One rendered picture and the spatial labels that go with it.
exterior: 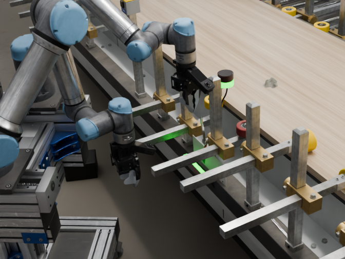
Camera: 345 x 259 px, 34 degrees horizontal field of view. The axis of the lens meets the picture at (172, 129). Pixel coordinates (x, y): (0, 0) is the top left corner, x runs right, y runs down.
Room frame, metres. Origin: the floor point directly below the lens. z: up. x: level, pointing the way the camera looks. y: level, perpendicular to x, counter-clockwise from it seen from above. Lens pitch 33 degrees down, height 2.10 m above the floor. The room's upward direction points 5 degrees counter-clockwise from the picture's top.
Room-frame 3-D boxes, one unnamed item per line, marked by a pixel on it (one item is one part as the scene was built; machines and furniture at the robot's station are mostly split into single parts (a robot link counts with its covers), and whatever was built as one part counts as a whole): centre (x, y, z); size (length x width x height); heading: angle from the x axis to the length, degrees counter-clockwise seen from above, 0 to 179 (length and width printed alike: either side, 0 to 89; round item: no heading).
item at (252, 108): (1.61, -0.27, 0.91); 0.04 x 0.04 x 0.48; 24
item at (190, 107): (1.84, -0.06, 1.04); 0.06 x 0.03 x 0.09; 45
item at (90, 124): (1.60, 0.26, 1.12); 0.11 x 0.11 x 0.08; 32
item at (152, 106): (2.22, 0.10, 0.80); 0.44 x 0.03 x 0.04; 114
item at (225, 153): (1.82, -0.18, 0.84); 0.14 x 0.06 x 0.05; 24
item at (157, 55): (2.29, 0.04, 0.88); 0.04 x 0.04 x 0.48; 24
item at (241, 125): (1.85, -0.29, 0.85); 0.08 x 0.08 x 0.11
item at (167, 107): (2.27, 0.03, 0.81); 0.14 x 0.06 x 0.05; 24
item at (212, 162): (1.86, -0.14, 0.75); 0.26 x 0.01 x 0.10; 24
